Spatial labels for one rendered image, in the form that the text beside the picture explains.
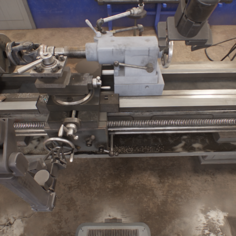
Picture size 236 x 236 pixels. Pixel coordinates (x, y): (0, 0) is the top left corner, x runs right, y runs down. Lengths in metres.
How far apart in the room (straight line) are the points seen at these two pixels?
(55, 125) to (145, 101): 0.60
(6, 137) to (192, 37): 0.50
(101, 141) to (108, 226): 0.60
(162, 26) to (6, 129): 0.46
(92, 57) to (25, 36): 3.38
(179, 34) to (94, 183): 1.54
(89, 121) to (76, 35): 3.21
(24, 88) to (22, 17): 3.15
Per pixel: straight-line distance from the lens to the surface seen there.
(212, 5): 0.44
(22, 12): 4.65
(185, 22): 0.48
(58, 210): 1.80
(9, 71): 1.37
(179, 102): 1.27
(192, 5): 0.45
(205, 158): 2.01
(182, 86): 1.59
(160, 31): 0.53
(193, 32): 0.50
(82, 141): 1.26
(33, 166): 0.81
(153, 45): 1.15
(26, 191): 0.62
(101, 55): 1.14
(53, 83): 1.05
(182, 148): 1.57
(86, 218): 1.74
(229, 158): 2.13
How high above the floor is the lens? 1.69
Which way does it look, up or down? 50 degrees down
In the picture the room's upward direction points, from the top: 1 degrees counter-clockwise
